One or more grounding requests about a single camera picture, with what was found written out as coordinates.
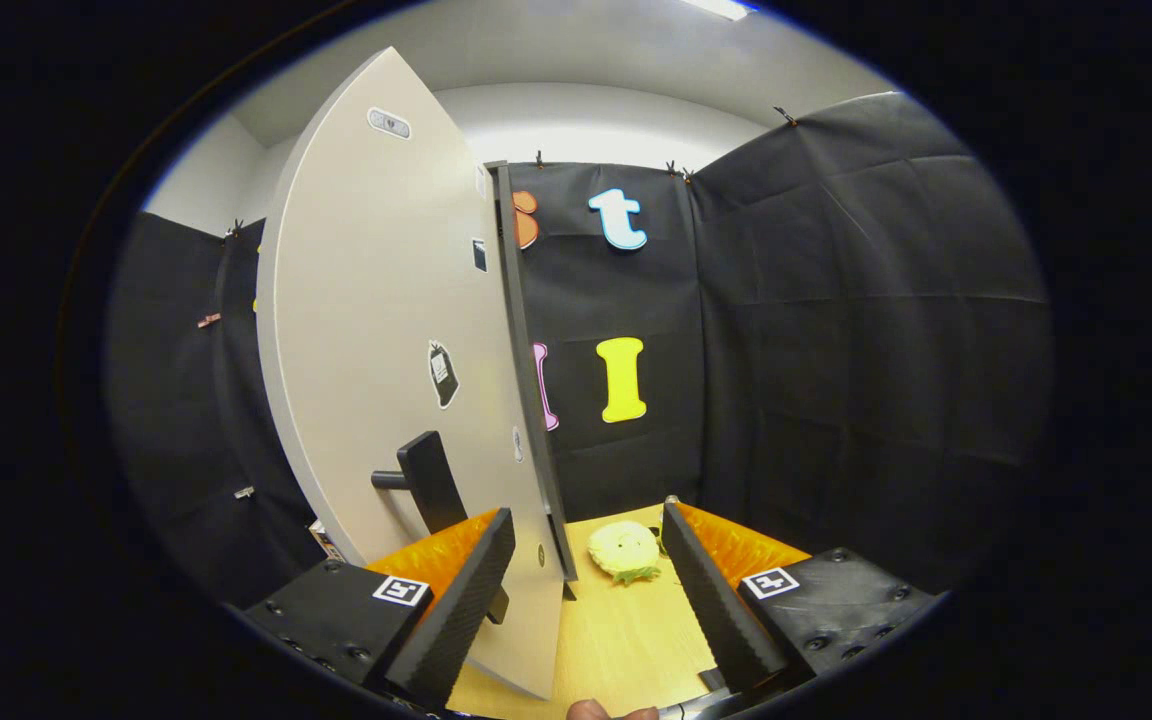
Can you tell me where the black door handle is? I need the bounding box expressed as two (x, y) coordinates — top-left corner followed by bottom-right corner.
(372, 430), (512, 626)

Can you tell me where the yellow green plush toy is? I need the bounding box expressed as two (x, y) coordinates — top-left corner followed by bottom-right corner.
(587, 520), (662, 587)

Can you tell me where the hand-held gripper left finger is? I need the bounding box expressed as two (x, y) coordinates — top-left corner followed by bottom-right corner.
(226, 506), (517, 711)

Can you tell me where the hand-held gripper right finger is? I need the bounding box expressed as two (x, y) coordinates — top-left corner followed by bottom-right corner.
(660, 500), (940, 701)

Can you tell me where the black backdrop cloth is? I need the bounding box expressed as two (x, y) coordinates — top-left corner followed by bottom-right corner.
(104, 90), (1052, 611)

